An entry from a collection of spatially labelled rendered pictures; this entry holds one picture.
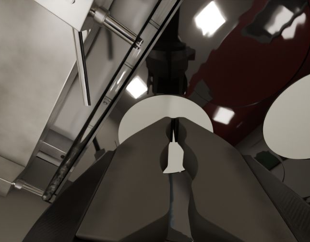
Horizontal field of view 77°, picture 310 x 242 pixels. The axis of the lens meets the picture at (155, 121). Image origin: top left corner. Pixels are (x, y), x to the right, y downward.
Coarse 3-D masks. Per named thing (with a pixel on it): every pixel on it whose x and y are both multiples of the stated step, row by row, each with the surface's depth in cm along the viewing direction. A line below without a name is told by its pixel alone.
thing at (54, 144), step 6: (48, 132) 30; (54, 132) 30; (48, 138) 29; (54, 138) 29; (60, 138) 30; (66, 138) 31; (42, 144) 28; (48, 144) 28; (54, 144) 29; (60, 144) 29; (66, 144) 30; (42, 150) 29; (48, 150) 29; (54, 150) 29; (60, 150) 29; (66, 150) 29; (84, 150) 31; (54, 156) 29; (60, 156) 29
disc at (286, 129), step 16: (304, 80) 17; (288, 96) 18; (304, 96) 18; (272, 112) 18; (288, 112) 18; (304, 112) 18; (272, 128) 19; (288, 128) 19; (304, 128) 19; (272, 144) 20; (288, 144) 20; (304, 144) 20
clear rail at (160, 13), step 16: (160, 0) 14; (176, 0) 14; (160, 16) 15; (144, 32) 15; (144, 48) 16; (128, 64) 17; (112, 80) 18; (128, 80) 18; (112, 96) 18; (96, 112) 19; (96, 128) 20; (80, 144) 21; (64, 160) 23; (64, 176) 24; (48, 192) 25
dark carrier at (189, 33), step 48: (192, 0) 14; (240, 0) 14; (288, 0) 14; (192, 48) 16; (240, 48) 16; (288, 48) 16; (144, 96) 18; (192, 96) 18; (240, 96) 18; (96, 144) 21; (240, 144) 21; (192, 240) 30
